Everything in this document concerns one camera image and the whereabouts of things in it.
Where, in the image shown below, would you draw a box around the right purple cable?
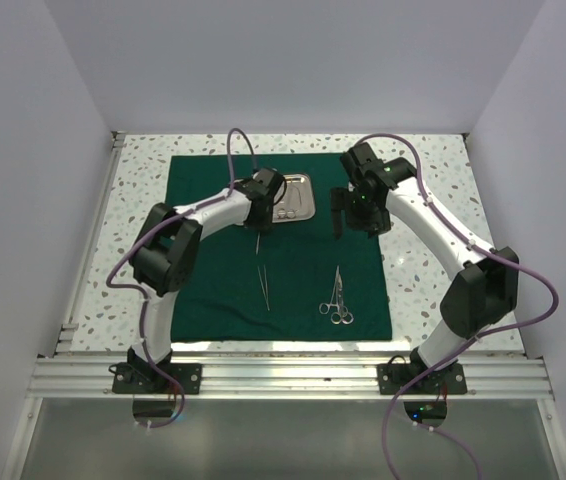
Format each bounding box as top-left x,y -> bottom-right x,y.
357,132 -> 560,480

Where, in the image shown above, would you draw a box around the steel instrument tray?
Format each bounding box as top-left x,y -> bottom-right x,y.
273,173 -> 316,223

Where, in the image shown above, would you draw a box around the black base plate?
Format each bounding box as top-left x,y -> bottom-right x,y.
376,362 -> 468,395
108,362 -> 202,395

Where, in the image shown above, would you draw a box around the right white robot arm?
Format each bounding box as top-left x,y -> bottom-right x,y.
330,142 -> 519,393

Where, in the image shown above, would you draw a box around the aluminium mounting rail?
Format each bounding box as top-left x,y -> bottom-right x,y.
26,352 -> 553,400

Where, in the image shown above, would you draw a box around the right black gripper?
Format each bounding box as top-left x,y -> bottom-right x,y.
331,185 -> 392,239

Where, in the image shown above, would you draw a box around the purple cable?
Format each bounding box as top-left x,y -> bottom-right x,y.
357,132 -> 560,480
105,127 -> 187,431

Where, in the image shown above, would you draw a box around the steel ring-handled forceps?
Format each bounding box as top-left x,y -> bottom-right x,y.
318,266 -> 344,323

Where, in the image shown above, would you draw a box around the small steel scissors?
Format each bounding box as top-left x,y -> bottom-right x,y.
273,190 -> 299,222

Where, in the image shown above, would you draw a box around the dark green surgical cloth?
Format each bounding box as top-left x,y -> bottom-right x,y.
171,153 -> 392,342

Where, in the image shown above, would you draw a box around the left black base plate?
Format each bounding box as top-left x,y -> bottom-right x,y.
108,362 -> 202,395

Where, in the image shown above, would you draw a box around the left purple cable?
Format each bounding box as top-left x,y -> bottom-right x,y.
105,127 -> 187,431

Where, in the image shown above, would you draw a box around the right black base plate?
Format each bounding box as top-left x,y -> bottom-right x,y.
376,362 -> 468,395

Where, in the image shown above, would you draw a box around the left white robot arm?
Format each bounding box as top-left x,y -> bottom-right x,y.
111,168 -> 286,393

